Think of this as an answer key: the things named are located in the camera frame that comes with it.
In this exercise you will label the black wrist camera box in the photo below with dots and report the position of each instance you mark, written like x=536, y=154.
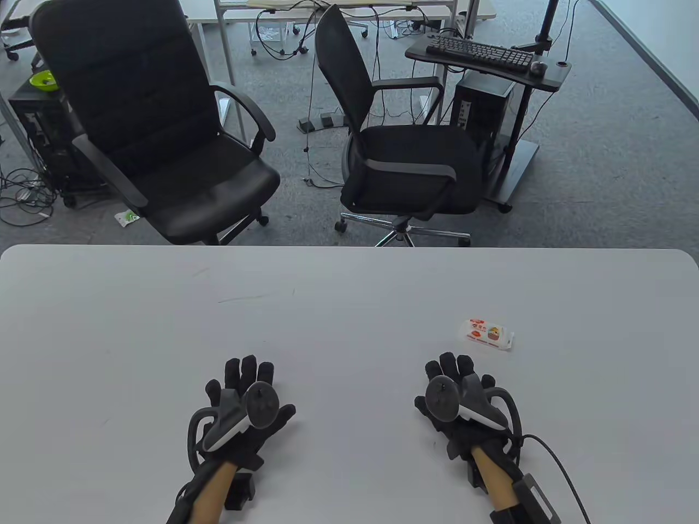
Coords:
x=240, y=491
x=527, y=499

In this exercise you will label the black rolling computer stand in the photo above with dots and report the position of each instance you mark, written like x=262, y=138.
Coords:
x=556, y=76

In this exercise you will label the person's left hand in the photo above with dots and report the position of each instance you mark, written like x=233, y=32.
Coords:
x=249, y=370

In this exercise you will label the black mesh office chair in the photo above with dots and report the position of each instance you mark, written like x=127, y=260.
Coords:
x=415, y=158

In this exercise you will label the green and white packet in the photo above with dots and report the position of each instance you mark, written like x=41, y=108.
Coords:
x=126, y=218

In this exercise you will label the black monitor pole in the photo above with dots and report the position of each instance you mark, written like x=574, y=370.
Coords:
x=549, y=19

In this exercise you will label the person's left forearm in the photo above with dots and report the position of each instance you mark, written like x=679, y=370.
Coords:
x=213, y=491

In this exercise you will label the small white wet wipes pack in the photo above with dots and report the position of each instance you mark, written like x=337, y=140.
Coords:
x=486, y=333

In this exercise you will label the metal frame rack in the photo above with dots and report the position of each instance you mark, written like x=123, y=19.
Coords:
x=349, y=12

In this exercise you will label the black keyboard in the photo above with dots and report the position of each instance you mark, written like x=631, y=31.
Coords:
x=480, y=54

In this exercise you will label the black swivel chair base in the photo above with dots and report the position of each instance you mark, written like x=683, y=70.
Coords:
x=15, y=24

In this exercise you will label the grey power strip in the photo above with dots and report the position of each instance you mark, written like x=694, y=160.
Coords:
x=323, y=121

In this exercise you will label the black computer mouse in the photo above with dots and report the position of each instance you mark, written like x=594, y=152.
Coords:
x=538, y=67

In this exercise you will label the black and white hand controller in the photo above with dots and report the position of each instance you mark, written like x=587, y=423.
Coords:
x=439, y=401
x=262, y=406

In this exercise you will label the person's right hand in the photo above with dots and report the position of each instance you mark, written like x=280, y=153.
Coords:
x=449, y=364

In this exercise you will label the green bowl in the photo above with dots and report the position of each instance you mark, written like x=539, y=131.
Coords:
x=45, y=81

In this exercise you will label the black computer tower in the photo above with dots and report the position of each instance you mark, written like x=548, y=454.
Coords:
x=486, y=106
x=38, y=128

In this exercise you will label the person's right forearm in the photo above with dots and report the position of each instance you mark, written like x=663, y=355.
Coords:
x=494, y=480

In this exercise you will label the black leather office chair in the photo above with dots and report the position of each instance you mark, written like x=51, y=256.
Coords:
x=136, y=82

